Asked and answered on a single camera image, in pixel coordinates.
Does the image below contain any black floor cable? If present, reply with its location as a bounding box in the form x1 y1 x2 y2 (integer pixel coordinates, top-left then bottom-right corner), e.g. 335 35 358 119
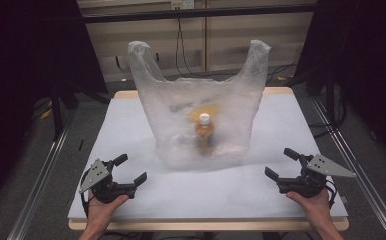
265 59 300 85

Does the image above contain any brown tea bottle white cap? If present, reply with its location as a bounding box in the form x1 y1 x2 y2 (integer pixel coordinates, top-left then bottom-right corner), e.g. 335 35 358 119
194 112 216 158

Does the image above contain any yellow packet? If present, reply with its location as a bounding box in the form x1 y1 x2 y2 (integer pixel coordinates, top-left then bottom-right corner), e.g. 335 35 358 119
189 103 223 122

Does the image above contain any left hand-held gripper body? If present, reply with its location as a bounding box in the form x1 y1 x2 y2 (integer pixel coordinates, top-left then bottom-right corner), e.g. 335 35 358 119
78 158 138 205

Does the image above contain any person's right hand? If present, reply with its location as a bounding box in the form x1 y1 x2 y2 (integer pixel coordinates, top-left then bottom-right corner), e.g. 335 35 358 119
285 188 331 228

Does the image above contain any aluminium floor rail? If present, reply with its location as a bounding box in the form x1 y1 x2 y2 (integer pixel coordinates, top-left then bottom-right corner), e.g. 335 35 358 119
310 96 386 240
6 108 77 240

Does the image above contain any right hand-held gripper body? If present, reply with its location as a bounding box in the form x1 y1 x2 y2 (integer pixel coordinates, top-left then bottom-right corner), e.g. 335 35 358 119
276 153 357 199

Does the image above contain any person's left hand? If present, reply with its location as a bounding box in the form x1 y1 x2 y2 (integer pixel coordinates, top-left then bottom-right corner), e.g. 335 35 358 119
86 194 130 231

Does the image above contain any black metal stand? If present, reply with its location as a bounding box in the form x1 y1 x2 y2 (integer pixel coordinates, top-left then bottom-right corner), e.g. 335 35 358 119
47 74 110 143
285 63 348 139

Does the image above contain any dark curtain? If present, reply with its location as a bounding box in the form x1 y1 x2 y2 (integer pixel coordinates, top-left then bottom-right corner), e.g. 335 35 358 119
295 0 386 161
0 0 109 214

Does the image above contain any translucent plastic bag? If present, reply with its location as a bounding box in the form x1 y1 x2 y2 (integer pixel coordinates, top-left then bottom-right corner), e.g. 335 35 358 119
127 39 272 172

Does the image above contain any black wall cable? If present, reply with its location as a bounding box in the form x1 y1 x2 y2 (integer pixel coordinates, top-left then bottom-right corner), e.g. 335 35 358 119
175 17 215 78

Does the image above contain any black horizontal bar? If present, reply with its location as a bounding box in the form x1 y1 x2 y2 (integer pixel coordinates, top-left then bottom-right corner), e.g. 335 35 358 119
80 3 318 24

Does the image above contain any white wall power outlet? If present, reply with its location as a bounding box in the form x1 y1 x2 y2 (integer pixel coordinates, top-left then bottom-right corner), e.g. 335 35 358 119
170 0 195 11

